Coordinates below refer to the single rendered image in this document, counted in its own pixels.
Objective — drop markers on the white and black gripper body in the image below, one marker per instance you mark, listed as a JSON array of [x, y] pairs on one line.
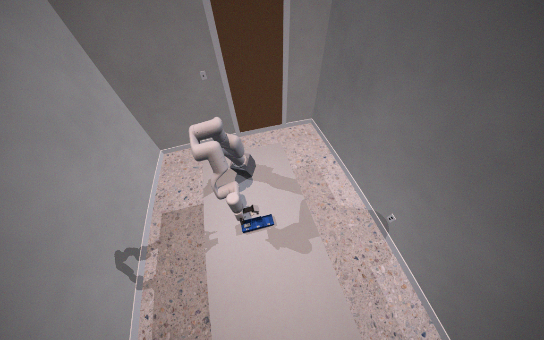
[[239, 215]]

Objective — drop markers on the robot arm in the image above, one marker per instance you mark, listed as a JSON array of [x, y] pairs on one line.
[[215, 151]]

